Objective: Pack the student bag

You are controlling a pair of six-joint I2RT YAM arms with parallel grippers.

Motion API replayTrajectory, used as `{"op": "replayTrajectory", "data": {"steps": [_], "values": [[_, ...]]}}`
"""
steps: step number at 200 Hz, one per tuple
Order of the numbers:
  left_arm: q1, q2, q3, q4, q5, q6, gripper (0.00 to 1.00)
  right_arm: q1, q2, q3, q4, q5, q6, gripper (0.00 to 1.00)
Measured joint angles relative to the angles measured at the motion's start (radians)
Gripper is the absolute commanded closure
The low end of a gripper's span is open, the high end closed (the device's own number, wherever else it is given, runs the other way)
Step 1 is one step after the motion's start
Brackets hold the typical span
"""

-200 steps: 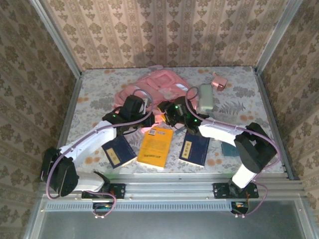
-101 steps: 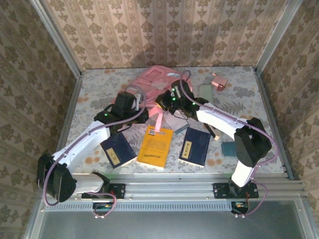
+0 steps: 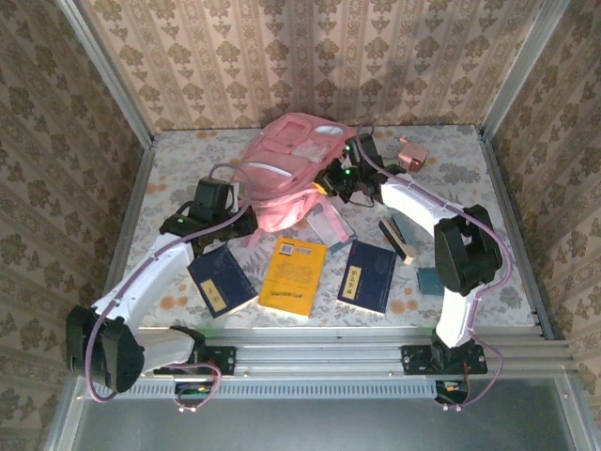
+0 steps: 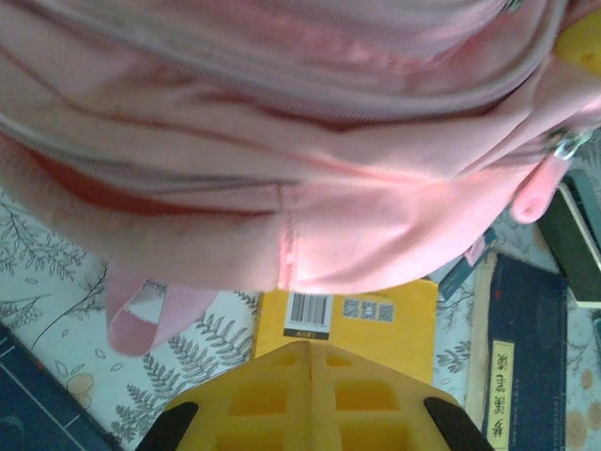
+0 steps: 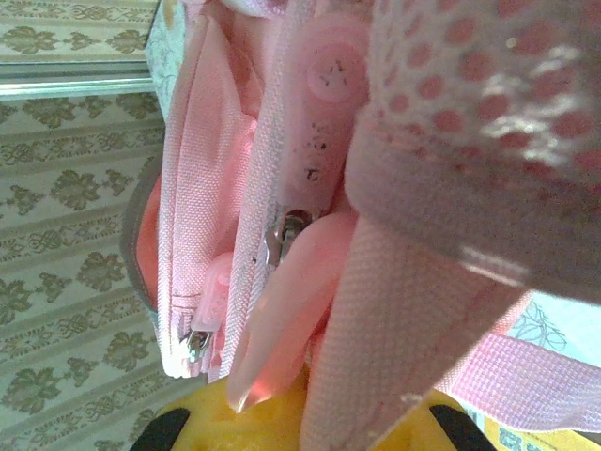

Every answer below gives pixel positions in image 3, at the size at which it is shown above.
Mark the grey white notebook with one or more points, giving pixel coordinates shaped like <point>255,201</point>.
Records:
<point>321,230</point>

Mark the navy blue hardcover book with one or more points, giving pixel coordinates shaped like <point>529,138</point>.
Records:
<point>220,282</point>
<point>368,277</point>

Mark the yellow paperback book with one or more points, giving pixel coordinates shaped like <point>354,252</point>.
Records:
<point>291,277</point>

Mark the pink student backpack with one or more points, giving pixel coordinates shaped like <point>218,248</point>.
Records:
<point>282,174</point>

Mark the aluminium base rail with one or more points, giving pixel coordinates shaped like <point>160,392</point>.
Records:
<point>319,357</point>

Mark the aluminium corner post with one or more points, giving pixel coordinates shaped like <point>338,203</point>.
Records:
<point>519,70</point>
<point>121,94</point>

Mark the small pink box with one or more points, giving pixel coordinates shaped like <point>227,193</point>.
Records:
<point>413,157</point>

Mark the small teal pad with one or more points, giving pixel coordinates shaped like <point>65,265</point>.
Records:
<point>428,282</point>

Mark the grey metal panel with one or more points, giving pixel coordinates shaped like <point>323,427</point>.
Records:
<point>305,427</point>

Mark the black wooden board eraser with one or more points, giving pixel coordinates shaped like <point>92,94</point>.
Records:
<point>396,242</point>

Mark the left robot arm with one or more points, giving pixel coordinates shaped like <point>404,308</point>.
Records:
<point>141,282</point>

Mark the aluminium side rail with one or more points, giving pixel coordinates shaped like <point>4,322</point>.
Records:
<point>503,188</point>
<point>141,176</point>

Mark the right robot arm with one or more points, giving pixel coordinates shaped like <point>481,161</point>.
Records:
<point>408,202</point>

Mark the black controller board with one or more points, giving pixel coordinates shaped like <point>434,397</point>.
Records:
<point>453,390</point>
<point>192,390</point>

